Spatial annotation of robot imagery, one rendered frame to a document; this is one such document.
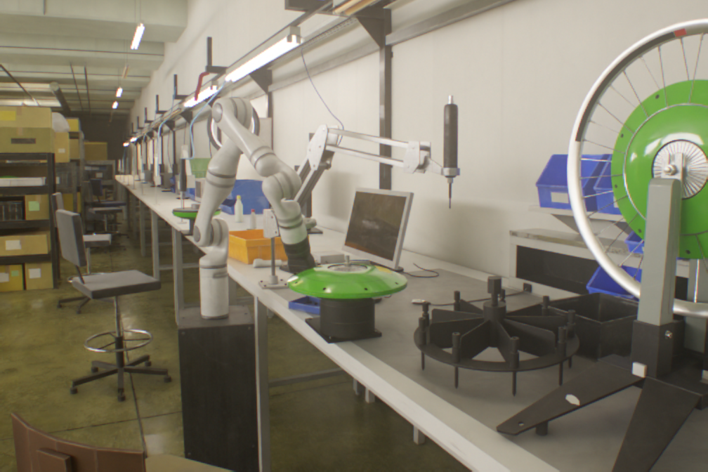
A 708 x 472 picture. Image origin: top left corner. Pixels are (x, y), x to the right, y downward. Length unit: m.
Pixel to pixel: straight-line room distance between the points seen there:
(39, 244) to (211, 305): 4.84
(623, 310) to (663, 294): 0.56
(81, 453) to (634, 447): 0.87
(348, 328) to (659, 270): 0.74
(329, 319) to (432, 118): 1.49
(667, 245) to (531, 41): 1.33
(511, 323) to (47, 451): 0.92
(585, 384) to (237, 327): 1.12
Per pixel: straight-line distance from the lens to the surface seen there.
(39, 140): 6.53
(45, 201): 6.53
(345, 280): 1.32
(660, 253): 1.01
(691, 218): 1.05
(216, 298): 1.84
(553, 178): 1.86
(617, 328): 1.37
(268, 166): 1.49
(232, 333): 1.80
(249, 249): 2.43
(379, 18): 3.06
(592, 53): 1.98
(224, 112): 1.61
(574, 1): 2.07
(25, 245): 6.60
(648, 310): 1.03
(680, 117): 1.06
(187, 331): 1.79
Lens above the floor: 1.37
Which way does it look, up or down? 5 degrees down
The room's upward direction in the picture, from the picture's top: straight up
